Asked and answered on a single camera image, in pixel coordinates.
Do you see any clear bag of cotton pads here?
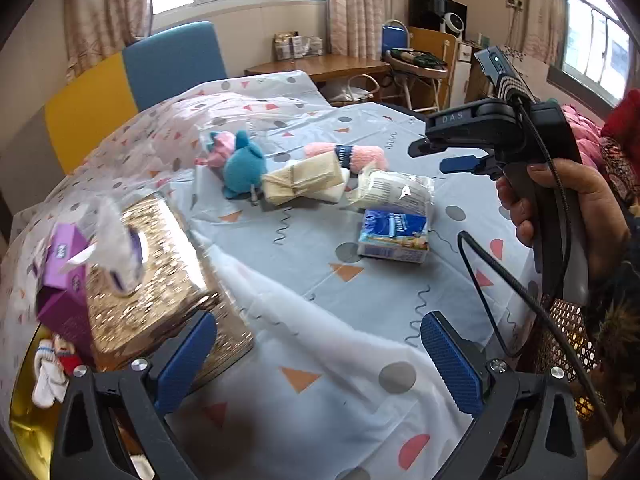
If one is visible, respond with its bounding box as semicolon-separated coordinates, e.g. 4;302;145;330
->
349;169;437;214

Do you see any white bag with handles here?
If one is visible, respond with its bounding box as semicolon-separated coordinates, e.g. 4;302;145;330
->
331;73;382;107

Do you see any white floral box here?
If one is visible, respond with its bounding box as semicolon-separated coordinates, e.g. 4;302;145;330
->
504;44;552;92

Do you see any wooden desk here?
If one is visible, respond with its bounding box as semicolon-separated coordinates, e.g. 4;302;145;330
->
243;54;392;84

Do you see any red patterned garment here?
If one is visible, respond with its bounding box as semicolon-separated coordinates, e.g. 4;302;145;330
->
599;88;640;202

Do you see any white facial tissue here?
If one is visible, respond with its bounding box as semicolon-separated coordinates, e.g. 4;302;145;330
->
67;197;146;297

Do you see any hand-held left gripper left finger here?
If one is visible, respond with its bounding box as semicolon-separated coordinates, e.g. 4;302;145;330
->
50;311;218;480

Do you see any black television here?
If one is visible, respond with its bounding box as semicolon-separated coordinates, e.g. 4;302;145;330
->
408;0;469;42

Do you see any group of small boxes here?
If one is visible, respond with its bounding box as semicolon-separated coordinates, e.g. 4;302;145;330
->
271;33;327;61

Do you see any wooden board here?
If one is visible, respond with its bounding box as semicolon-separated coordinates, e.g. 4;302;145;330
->
406;26;459;112

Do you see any white cabinet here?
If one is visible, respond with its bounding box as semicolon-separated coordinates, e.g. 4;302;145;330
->
449;41;474;107

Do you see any blue folding chair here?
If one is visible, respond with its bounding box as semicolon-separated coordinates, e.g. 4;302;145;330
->
381;19;449;112

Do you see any rattan chair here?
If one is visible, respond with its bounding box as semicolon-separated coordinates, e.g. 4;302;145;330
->
519;294;612;437

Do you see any pink patterned curtain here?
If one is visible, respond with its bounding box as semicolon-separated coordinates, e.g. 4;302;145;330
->
62;0;153;73
326;0;387;59

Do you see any white sock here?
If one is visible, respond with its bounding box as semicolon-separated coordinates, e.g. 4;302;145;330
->
31;339;72;407

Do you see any person's right hand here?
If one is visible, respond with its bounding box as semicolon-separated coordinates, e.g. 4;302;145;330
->
496;159;631;281

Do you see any blue tissue pack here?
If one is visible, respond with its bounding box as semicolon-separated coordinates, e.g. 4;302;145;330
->
356;207;432;264

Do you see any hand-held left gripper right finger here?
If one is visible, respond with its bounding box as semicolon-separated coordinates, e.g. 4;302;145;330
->
421;311;588;480

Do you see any gold tray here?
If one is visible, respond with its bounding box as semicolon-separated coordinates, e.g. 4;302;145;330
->
9;329;152;480

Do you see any teal plush toy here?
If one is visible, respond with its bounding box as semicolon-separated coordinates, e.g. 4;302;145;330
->
221;130;269;201

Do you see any white towel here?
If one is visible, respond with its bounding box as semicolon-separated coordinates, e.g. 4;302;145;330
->
299;179;347;204

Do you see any person's right forearm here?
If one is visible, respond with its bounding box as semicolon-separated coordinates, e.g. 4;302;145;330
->
582;215;640;376

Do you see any grey yellow blue headboard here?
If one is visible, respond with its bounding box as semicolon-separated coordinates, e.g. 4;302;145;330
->
0;21;228;221

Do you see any ornate gold tissue box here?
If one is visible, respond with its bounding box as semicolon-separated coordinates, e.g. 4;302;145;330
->
84;194;257;392

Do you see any side window curtain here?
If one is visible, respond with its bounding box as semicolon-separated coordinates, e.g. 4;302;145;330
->
519;0;569;67

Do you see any pink dishcloth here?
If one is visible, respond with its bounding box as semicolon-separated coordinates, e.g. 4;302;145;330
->
303;141;391;174

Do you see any pink ruffled bedding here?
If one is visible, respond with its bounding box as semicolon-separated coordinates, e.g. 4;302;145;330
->
559;104;607;172

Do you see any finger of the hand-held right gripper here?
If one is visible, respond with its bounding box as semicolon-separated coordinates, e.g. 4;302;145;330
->
440;154;503;180
407;137;453;158

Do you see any purple tissue box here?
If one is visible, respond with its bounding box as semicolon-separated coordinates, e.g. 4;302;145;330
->
34;223;99;362

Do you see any pink striped plush toy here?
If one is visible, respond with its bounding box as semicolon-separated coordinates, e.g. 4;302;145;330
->
194;131;237;169

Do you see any black cable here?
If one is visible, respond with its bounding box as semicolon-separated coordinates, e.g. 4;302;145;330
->
456;95;627;457

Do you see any side window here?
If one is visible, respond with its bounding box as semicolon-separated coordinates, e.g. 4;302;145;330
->
546;0;634;107

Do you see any small white fan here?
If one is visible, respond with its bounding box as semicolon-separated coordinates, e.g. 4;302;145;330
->
441;11;467;42

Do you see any red reindeer sock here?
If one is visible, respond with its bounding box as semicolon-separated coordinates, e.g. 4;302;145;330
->
54;334;84;377

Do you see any beige cloth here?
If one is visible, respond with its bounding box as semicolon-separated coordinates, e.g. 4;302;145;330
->
261;155;352;207

